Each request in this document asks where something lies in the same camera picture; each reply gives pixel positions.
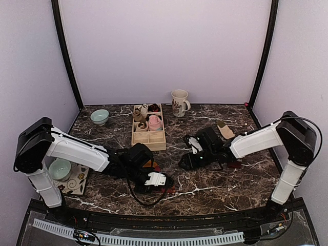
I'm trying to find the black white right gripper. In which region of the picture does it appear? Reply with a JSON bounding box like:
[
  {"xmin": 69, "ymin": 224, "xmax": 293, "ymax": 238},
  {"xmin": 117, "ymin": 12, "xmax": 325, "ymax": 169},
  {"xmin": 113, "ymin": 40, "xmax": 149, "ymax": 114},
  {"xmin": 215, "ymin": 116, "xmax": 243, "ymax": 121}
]
[{"xmin": 178, "ymin": 147, "xmax": 216, "ymax": 170}]

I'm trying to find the maroon purple orange striped sock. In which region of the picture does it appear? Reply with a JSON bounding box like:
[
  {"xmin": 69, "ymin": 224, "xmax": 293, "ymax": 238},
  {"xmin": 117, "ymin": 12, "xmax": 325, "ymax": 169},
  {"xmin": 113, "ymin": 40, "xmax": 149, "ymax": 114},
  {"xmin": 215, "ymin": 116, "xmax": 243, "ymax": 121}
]
[{"xmin": 142, "ymin": 161, "xmax": 176, "ymax": 194}]

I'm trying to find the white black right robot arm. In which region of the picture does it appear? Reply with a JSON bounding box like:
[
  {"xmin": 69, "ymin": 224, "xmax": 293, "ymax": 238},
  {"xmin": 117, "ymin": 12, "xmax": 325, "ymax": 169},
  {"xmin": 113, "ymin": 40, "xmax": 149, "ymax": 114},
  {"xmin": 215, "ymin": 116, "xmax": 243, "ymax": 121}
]
[{"xmin": 178, "ymin": 111, "xmax": 323, "ymax": 222}]

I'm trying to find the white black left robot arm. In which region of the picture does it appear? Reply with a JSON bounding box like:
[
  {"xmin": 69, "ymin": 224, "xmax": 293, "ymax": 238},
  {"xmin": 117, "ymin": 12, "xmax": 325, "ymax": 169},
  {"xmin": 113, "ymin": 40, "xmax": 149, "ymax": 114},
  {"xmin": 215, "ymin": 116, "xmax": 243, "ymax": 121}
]
[{"xmin": 13, "ymin": 117, "xmax": 174, "ymax": 223}]

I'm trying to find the cream olive striped sock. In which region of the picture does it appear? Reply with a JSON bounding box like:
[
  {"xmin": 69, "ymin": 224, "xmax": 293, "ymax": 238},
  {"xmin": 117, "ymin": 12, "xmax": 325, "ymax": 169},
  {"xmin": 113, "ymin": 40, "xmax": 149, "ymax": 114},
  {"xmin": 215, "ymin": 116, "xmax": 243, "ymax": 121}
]
[{"xmin": 217, "ymin": 120, "xmax": 242, "ymax": 169}]

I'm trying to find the wooden compartment organizer box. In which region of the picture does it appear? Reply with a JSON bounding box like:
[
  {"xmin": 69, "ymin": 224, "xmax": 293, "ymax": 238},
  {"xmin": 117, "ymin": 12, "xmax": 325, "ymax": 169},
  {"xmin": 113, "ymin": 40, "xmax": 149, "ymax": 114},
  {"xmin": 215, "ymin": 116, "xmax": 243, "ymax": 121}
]
[{"xmin": 131, "ymin": 104, "xmax": 167, "ymax": 151}]

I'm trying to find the cream green rolled sock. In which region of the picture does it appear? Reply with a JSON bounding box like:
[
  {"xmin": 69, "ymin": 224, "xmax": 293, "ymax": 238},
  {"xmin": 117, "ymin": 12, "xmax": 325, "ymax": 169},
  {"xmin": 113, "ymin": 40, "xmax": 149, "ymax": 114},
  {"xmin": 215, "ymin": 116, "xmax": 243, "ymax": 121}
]
[{"xmin": 135, "ymin": 121, "xmax": 149, "ymax": 132}]

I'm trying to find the pink rolled sock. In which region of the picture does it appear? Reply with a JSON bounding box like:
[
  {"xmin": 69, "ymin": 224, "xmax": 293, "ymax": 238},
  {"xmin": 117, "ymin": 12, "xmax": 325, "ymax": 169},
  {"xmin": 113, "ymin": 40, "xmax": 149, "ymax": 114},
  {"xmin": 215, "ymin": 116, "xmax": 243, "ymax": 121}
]
[{"xmin": 148, "ymin": 115, "xmax": 162, "ymax": 131}]

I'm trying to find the seashell coral ceramic mug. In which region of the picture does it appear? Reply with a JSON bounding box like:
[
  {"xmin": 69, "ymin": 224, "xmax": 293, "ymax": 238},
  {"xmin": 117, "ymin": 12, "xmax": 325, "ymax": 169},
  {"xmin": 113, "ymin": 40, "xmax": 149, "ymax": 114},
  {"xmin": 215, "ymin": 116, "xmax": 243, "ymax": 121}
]
[{"xmin": 171, "ymin": 89, "xmax": 191, "ymax": 117}]

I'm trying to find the black red rolled sock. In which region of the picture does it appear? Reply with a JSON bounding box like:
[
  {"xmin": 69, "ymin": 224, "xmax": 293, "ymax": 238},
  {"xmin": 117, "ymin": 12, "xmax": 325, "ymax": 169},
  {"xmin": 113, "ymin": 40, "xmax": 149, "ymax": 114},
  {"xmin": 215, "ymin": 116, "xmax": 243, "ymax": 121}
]
[{"xmin": 148, "ymin": 104, "xmax": 160, "ymax": 112}]

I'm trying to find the beige rolled sock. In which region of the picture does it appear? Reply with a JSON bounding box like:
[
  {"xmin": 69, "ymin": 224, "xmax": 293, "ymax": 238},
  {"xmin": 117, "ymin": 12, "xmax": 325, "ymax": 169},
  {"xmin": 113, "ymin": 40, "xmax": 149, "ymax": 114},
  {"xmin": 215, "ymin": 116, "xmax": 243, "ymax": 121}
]
[{"xmin": 133, "ymin": 109, "xmax": 146, "ymax": 122}]

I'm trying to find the white ribbed rolled sock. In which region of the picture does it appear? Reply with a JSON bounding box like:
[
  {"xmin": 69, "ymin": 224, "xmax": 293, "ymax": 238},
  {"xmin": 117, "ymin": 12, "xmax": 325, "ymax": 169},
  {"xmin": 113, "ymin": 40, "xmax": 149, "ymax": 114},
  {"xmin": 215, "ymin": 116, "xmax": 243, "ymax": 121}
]
[{"xmin": 140, "ymin": 104, "xmax": 149, "ymax": 114}]

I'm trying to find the floral patterned tile coaster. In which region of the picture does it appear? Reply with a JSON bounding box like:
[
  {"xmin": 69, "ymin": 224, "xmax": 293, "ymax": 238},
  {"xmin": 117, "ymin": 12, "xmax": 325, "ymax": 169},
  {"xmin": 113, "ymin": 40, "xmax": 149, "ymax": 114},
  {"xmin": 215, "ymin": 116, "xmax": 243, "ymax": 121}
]
[{"xmin": 54, "ymin": 163, "xmax": 90, "ymax": 195}]

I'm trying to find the light blue ceramic bowl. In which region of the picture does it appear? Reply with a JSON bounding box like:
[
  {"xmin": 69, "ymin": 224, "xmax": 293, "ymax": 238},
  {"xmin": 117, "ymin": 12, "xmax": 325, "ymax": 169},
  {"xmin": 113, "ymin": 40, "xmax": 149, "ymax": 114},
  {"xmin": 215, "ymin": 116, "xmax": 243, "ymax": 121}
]
[{"xmin": 90, "ymin": 109, "xmax": 109, "ymax": 126}]

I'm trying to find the small green cup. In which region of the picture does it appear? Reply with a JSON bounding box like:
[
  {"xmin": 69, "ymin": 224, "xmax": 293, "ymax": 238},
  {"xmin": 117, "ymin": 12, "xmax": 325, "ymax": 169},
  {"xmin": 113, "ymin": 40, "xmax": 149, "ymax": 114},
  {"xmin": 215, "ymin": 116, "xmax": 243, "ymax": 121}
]
[{"xmin": 49, "ymin": 158, "xmax": 72, "ymax": 181}]

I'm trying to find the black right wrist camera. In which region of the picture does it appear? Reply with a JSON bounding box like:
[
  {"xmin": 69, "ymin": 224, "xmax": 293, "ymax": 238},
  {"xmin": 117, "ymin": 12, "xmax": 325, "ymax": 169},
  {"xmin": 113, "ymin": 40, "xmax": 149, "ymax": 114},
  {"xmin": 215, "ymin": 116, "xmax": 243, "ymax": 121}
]
[{"xmin": 195, "ymin": 127, "xmax": 223, "ymax": 152}]

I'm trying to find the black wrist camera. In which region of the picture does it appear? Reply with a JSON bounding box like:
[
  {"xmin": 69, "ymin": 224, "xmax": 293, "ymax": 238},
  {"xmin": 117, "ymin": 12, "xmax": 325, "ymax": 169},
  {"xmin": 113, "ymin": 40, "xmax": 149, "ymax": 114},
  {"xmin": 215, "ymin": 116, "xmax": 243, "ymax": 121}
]
[
  {"xmin": 129, "ymin": 143, "xmax": 154, "ymax": 167},
  {"xmin": 195, "ymin": 127, "xmax": 223, "ymax": 152}
]

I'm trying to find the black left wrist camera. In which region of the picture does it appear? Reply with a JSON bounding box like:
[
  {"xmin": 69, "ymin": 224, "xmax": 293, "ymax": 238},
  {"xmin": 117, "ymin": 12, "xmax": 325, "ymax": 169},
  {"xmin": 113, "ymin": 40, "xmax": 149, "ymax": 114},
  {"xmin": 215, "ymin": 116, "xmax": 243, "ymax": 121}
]
[{"xmin": 129, "ymin": 143, "xmax": 154, "ymax": 167}]

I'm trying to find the white slotted cable duct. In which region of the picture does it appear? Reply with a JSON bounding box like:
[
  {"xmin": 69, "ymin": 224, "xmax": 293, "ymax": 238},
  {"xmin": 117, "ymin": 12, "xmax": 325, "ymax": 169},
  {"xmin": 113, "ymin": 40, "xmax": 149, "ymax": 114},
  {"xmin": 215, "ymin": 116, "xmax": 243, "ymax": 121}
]
[{"xmin": 32, "ymin": 219, "xmax": 244, "ymax": 245}]

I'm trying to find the black front frame rail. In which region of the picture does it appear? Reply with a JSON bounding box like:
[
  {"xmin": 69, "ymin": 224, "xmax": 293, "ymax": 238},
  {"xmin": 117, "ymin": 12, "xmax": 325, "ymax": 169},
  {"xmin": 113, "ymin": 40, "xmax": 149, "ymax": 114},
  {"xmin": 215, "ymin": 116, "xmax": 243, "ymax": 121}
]
[{"xmin": 21, "ymin": 196, "xmax": 311, "ymax": 231}]

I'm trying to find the black right corner post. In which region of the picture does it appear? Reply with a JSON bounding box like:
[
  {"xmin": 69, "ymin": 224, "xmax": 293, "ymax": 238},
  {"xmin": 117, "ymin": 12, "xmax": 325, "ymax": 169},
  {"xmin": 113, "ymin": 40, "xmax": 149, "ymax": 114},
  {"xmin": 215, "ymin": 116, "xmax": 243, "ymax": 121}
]
[{"xmin": 248, "ymin": 0, "xmax": 279, "ymax": 110}]

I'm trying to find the black corner post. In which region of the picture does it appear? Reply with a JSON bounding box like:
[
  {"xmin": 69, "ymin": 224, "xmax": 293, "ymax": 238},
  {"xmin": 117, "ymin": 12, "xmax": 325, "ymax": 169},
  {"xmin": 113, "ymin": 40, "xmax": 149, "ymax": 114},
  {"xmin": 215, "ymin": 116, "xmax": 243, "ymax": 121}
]
[
  {"xmin": 51, "ymin": 0, "xmax": 84, "ymax": 110},
  {"xmin": 248, "ymin": 0, "xmax": 279, "ymax": 110}
]

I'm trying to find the black left corner post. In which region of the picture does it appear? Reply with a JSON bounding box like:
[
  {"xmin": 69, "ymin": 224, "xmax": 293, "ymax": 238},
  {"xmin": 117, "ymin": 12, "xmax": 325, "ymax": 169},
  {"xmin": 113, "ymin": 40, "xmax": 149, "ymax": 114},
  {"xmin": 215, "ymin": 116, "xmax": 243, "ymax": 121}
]
[{"xmin": 51, "ymin": 0, "xmax": 84, "ymax": 110}]

